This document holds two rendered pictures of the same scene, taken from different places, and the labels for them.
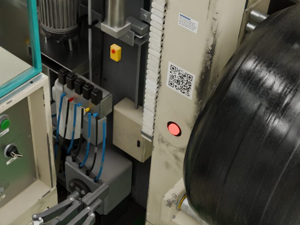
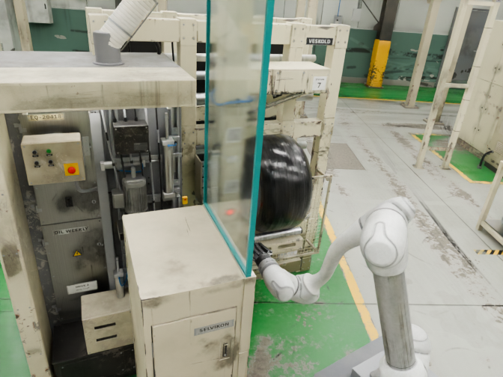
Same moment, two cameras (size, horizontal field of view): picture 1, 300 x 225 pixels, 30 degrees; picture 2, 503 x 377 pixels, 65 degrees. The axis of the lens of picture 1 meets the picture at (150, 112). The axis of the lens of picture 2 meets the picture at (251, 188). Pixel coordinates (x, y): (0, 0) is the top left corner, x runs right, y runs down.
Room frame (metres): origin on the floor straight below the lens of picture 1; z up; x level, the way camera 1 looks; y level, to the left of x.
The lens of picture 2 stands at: (-0.07, 1.52, 2.17)
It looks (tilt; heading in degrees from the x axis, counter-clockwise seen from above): 27 degrees down; 301
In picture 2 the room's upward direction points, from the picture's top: 4 degrees clockwise
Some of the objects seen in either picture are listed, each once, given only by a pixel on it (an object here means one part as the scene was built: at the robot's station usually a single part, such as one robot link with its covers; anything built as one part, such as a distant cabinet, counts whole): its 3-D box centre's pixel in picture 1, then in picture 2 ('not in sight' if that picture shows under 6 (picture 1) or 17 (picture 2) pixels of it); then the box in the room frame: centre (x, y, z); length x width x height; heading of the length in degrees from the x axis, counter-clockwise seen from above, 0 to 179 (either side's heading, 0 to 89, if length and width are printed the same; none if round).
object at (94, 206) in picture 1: (95, 210); not in sight; (0.73, 0.10, 1.06); 0.05 x 0.03 x 0.01; 145
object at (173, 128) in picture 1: (174, 128); not in sight; (1.00, -0.07, 1.06); 0.03 x 0.02 x 0.03; 55
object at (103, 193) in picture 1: (97, 198); not in sight; (0.76, 0.10, 1.06); 0.07 x 0.01 x 0.03; 145
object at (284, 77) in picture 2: not in sight; (275, 78); (1.09, -0.60, 1.71); 0.61 x 0.25 x 0.15; 55
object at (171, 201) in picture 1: (209, 167); not in sight; (1.02, -0.18, 0.90); 0.40 x 0.03 x 0.10; 145
